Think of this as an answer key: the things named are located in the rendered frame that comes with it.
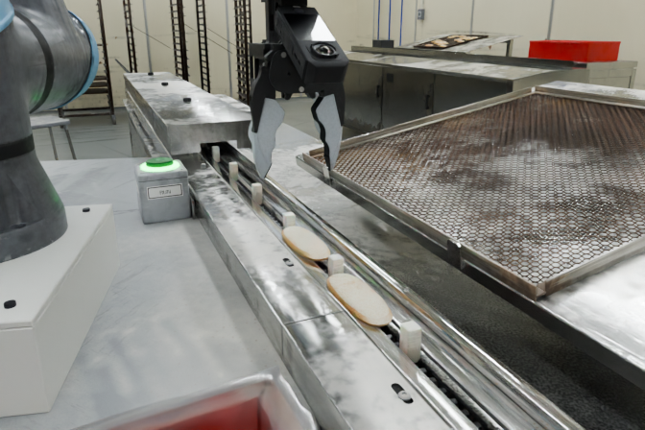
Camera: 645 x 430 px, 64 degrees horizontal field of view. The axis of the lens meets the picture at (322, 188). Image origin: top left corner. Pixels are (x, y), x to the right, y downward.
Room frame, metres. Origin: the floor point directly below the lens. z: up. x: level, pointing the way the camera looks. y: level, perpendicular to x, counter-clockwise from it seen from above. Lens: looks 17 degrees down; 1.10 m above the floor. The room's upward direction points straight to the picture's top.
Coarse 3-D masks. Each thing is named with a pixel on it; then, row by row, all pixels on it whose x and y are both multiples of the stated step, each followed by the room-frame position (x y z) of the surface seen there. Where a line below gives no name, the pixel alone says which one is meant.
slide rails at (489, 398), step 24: (216, 144) 1.11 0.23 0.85; (216, 168) 0.91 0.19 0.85; (240, 168) 0.91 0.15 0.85; (240, 192) 0.76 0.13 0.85; (264, 192) 0.76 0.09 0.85; (264, 216) 0.66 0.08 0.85; (312, 264) 0.51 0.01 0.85; (408, 312) 0.41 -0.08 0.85; (384, 336) 0.37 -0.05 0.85; (432, 336) 0.37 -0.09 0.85; (408, 360) 0.34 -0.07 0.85; (432, 360) 0.34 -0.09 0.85; (456, 360) 0.34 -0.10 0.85; (432, 384) 0.31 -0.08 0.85; (456, 384) 0.32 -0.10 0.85; (480, 384) 0.31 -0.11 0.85; (456, 408) 0.29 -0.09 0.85; (504, 408) 0.29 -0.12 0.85
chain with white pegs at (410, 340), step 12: (204, 144) 1.12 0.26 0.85; (216, 156) 0.99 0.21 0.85; (252, 192) 0.74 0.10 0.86; (264, 204) 0.73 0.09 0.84; (288, 216) 0.61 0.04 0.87; (324, 264) 0.53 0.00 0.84; (336, 264) 0.48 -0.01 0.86; (408, 324) 0.36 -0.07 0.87; (396, 336) 0.39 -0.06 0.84; (408, 336) 0.35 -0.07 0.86; (420, 336) 0.35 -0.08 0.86; (408, 348) 0.35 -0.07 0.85; (420, 360) 0.35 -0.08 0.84; (432, 372) 0.34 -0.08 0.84; (444, 384) 0.32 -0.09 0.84; (456, 396) 0.31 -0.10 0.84; (468, 408) 0.30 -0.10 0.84; (480, 420) 0.29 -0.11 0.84
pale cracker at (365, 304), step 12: (336, 276) 0.47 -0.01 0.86; (348, 276) 0.46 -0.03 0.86; (336, 288) 0.44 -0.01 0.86; (348, 288) 0.44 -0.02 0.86; (360, 288) 0.44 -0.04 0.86; (348, 300) 0.42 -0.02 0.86; (360, 300) 0.41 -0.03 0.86; (372, 300) 0.41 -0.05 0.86; (360, 312) 0.40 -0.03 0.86; (372, 312) 0.40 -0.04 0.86; (384, 312) 0.40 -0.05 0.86; (372, 324) 0.39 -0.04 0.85; (384, 324) 0.39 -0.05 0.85
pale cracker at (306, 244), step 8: (288, 232) 0.58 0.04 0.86; (296, 232) 0.58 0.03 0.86; (304, 232) 0.57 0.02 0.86; (288, 240) 0.56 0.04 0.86; (296, 240) 0.55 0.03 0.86; (304, 240) 0.55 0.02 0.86; (312, 240) 0.55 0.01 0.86; (320, 240) 0.56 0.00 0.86; (296, 248) 0.54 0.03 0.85; (304, 248) 0.53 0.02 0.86; (312, 248) 0.53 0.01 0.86; (320, 248) 0.53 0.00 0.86; (304, 256) 0.52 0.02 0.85; (312, 256) 0.52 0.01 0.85; (320, 256) 0.52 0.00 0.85
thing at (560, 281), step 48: (528, 96) 1.00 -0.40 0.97; (576, 96) 0.93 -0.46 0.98; (384, 144) 0.84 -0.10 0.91; (432, 144) 0.80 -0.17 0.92; (480, 144) 0.77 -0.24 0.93; (528, 144) 0.73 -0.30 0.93; (576, 144) 0.70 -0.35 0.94; (624, 144) 0.67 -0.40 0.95; (624, 192) 0.54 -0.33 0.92; (576, 240) 0.45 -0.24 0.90; (528, 288) 0.37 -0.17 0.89
